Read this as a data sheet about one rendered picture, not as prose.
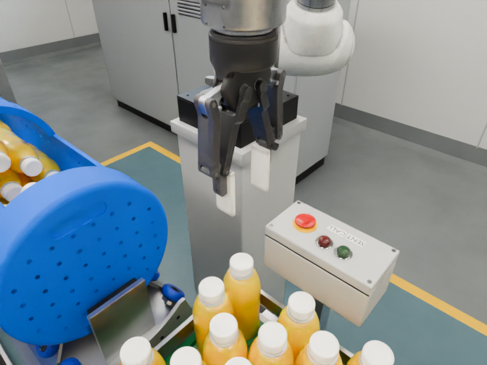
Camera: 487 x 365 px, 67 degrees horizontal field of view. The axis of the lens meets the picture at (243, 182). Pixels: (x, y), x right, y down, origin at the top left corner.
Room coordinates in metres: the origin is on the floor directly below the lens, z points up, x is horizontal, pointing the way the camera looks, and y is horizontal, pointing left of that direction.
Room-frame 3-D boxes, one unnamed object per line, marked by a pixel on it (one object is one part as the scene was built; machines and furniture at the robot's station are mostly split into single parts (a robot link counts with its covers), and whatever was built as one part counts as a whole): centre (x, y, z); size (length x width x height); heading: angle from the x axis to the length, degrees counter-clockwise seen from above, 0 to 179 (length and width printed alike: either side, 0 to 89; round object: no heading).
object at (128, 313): (0.37, 0.20, 0.99); 0.10 x 0.02 x 0.12; 138
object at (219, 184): (0.38, 0.04, 1.27); 0.03 x 0.01 x 0.05; 138
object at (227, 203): (0.39, 0.02, 1.24); 0.03 x 0.01 x 0.07; 48
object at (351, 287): (0.45, -0.14, 1.05); 0.20 x 0.10 x 0.10; 48
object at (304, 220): (0.48, -0.11, 1.11); 0.04 x 0.04 x 0.01
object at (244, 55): (0.42, 0.00, 1.39); 0.08 x 0.07 x 0.09; 138
